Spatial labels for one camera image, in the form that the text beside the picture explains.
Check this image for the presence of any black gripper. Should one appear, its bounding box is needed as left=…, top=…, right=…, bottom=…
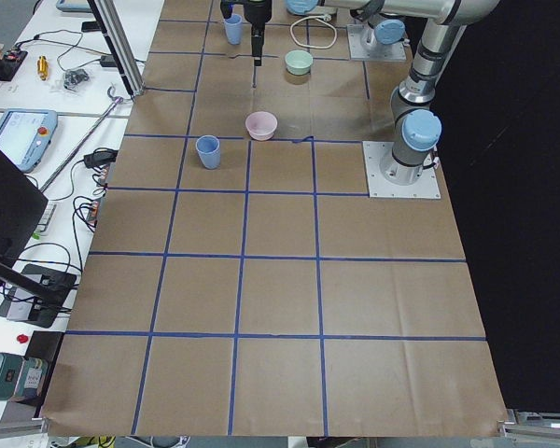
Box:
left=220, top=0, right=271, bottom=67

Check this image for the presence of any blue cup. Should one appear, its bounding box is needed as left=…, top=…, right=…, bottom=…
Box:
left=195, top=135, right=221, bottom=170
left=224, top=13, right=243, bottom=46

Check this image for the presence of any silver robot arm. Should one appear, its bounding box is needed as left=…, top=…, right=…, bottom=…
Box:
left=286, top=0, right=498, bottom=186
left=348, top=13, right=405, bottom=50

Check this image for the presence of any green bowl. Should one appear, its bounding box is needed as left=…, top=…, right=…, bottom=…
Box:
left=284, top=49, right=314, bottom=76

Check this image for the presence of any pink bowl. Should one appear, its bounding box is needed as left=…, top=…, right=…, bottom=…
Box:
left=245, top=111, right=278, bottom=141

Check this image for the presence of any metal rod with hook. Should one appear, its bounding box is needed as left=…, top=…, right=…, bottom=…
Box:
left=39, top=85, right=125, bottom=193

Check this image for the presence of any black smartphone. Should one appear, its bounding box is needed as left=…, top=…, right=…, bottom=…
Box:
left=81, top=21, right=101, bottom=33

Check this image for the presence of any blue teach pendant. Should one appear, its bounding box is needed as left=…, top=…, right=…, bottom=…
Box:
left=55, top=0, right=91, bottom=13
left=0, top=108, right=58, bottom=174

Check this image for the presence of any black power adapter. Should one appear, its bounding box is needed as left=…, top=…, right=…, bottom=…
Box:
left=83, top=148, right=118, bottom=168

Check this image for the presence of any yellow cylindrical tool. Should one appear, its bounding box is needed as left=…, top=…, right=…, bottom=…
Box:
left=36, top=56, right=49, bottom=81

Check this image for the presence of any brown paper table cover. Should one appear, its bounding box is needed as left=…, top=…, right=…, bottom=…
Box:
left=43, top=1, right=505, bottom=437

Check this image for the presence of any black circuit board box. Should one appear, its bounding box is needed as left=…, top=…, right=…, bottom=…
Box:
left=0, top=49, right=28, bottom=81

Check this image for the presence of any black monitor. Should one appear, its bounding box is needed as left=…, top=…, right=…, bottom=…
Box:
left=0, top=150, right=48, bottom=268

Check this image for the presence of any black monitor stand base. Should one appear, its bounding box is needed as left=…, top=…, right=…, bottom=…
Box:
left=0, top=263, right=77, bottom=329

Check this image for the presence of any green metal box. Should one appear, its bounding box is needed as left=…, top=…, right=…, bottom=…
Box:
left=0, top=353, right=49, bottom=401

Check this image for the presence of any white power cord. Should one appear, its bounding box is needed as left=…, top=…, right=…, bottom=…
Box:
left=290, top=12, right=338, bottom=51

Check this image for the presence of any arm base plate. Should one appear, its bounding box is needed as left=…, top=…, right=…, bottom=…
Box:
left=362, top=141, right=441, bottom=200
left=346, top=24, right=407, bottom=62

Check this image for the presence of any aluminium frame post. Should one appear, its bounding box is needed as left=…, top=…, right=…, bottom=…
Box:
left=88, top=0, right=145, bottom=98

